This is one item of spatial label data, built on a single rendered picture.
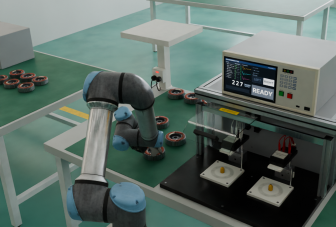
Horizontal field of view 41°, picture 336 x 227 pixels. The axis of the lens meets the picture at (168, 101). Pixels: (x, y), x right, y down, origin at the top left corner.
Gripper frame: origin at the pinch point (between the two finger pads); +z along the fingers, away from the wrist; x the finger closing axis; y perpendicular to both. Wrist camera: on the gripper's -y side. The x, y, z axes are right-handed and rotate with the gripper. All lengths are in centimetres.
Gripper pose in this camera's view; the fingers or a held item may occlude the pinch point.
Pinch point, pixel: (152, 149)
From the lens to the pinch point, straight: 231.3
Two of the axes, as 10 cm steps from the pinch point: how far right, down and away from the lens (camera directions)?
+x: 7.8, 2.4, -5.8
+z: 3.4, 6.1, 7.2
